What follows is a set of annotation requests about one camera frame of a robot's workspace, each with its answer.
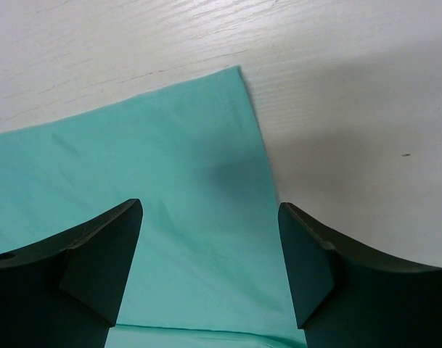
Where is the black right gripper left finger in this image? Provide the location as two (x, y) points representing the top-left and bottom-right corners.
(0, 199), (143, 347)

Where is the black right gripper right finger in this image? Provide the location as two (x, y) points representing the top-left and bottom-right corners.
(278, 202), (442, 347)

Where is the teal t shirt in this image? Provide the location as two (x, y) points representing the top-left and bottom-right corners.
(0, 67), (306, 347)

